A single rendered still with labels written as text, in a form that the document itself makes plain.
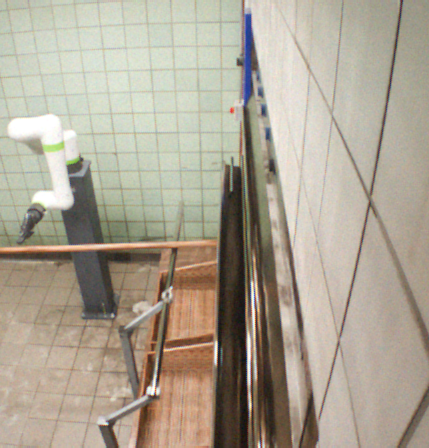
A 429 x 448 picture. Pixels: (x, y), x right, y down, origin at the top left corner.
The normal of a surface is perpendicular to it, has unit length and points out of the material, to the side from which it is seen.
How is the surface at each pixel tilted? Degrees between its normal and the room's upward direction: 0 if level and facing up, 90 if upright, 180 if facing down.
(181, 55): 90
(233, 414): 11
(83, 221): 90
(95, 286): 90
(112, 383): 0
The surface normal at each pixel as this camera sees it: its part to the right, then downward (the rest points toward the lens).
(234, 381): 0.18, -0.80
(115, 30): -0.04, 0.58
